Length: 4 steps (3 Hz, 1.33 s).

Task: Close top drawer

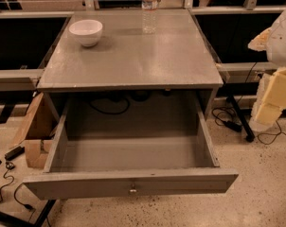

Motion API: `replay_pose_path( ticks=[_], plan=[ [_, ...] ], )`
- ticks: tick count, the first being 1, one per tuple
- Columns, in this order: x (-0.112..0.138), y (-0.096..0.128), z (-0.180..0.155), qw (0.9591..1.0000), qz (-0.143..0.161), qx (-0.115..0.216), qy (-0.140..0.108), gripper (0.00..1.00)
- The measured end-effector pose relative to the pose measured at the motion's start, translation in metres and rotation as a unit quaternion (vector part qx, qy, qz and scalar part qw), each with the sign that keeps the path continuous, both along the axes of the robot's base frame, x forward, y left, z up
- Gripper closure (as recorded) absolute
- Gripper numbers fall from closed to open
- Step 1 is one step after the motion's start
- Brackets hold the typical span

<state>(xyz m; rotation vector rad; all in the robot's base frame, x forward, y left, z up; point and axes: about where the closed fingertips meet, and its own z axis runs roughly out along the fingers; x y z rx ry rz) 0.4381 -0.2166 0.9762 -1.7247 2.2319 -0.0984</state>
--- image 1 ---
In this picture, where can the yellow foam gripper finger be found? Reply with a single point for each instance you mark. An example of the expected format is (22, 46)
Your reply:
(259, 42)
(271, 101)

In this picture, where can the grey top drawer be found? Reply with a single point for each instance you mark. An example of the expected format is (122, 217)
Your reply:
(161, 145)

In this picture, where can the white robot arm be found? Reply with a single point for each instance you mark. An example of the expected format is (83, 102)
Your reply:
(276, 44)

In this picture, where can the grey drawer cabinet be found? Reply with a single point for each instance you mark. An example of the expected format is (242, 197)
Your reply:
(174, 57)

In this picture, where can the black table leg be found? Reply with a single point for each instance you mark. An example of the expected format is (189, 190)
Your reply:
(250, 136)

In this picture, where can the clear plastic water bottle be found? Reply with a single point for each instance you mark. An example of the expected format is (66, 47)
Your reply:
(149, 8)

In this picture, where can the white ceramic bowl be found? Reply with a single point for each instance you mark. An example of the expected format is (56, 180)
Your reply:
(86, 32)

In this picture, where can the brown cardboard box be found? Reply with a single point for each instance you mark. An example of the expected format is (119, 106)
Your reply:
(36, 131)

